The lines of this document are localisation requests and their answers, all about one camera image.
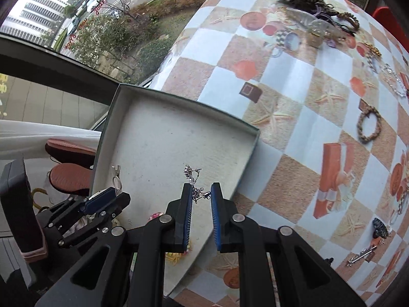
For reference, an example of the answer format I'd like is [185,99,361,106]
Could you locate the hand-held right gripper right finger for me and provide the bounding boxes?
[210,182,368,307]

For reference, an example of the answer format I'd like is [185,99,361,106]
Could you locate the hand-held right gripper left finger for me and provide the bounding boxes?
[33,182,194,307]

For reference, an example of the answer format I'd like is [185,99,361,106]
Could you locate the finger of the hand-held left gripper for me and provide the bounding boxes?
[58,193,131,249]
[45,187,117,229]

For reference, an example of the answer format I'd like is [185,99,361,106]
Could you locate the clear ring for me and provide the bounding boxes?
[111,165,123,195]

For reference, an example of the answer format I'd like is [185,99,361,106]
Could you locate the silver chain pendant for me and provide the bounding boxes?
[183,165,212,203]

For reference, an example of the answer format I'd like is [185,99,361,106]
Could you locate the white cardboard box with dark rim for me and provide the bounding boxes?
[91,83,261,298]

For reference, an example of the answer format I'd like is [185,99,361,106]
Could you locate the silver duckbill hair clip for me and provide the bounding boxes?
[347,246,378,267]

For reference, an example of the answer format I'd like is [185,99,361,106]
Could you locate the checkered printed tablecloth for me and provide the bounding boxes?
[149,0,409,307]

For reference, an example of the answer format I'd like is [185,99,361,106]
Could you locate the small black hair claw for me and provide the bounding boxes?
[371,217,392,240]

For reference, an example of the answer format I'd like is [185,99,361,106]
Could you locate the clear hair claw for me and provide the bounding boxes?
[286,8,336,48]

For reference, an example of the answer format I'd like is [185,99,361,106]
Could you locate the red plastic chair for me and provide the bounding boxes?
[371,6,409,48]

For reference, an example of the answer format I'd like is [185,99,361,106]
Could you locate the brown braided hair tie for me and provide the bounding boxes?
[357,105,382,144]
[332,11,360,34]

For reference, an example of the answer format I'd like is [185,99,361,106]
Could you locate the silver chain keychain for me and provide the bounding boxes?
[380,64,409,98]

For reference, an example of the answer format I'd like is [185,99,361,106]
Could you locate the gold chain bracelet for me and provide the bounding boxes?
[362,42,382,57]

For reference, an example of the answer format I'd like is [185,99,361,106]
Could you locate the purple hair tie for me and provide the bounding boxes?
[311,3,344,23]

